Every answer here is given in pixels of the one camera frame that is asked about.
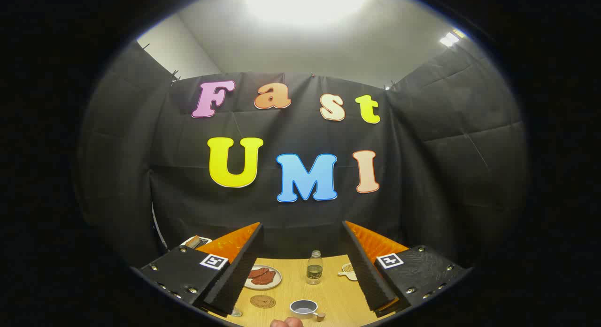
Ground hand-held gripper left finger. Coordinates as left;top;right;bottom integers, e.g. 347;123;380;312
139;222;264;317

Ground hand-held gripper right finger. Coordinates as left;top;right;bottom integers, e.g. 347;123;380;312
341;220;473;318

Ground white cup wooden handle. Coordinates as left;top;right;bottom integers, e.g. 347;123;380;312
290;299;326;322

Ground clear plastic water bottle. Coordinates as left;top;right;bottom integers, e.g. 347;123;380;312
306;250;324;285

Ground red dried meat slices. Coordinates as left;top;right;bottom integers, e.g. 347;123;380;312
247;267;277;285

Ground white round plate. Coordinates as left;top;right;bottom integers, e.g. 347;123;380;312
244;265;283;290

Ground wooden table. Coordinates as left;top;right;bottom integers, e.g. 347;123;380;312
209;256;397;327

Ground cream toaster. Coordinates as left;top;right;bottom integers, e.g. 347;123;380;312
181;236;213;250

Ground black backdrop cloth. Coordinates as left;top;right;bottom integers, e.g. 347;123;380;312
75;34;531;271

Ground ceiling light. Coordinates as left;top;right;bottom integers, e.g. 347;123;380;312
439;29;466;48

